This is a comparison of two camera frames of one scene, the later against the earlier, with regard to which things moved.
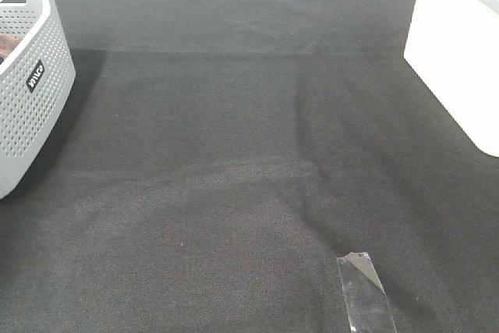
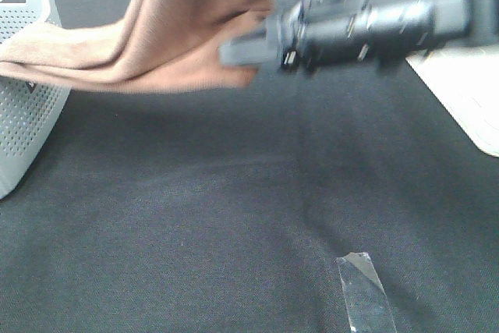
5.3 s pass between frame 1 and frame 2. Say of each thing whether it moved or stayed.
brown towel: moved
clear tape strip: stayed
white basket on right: stayed
